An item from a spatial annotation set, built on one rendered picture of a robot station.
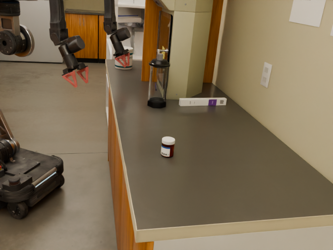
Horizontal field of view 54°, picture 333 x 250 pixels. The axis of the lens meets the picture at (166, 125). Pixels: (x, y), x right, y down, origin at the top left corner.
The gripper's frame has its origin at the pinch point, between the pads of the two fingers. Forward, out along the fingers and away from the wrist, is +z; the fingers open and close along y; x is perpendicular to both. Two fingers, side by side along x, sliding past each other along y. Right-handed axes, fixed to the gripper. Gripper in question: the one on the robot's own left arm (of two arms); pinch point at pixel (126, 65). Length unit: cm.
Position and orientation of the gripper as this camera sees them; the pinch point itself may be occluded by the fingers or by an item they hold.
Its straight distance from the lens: 210.8
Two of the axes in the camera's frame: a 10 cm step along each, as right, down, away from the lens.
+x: -8.6, 2.6, 4.3
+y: 3.4, -3.4, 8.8
